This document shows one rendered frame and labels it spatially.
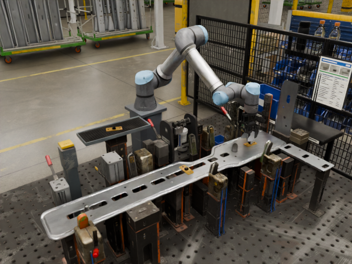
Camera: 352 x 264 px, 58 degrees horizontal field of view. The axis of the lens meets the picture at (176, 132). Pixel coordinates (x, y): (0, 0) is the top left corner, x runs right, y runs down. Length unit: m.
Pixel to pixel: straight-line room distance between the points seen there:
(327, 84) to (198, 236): 1.20
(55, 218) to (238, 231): 0.90
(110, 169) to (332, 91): 1.40
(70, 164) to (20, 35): 6.74
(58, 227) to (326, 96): 1.69
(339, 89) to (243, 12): 2.09
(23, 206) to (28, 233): 0.24
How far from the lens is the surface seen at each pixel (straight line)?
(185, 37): 1.77
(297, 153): 1.91
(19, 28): 8.25
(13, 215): 2.05
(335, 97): 2.18
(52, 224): 1.44
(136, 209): 1.38
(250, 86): 1.73
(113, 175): 1.58
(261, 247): 1.73
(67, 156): 1.65
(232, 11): 4.09
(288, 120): 2.05
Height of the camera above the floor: 1.93
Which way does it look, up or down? 27 degrees down
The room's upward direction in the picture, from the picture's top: straight up
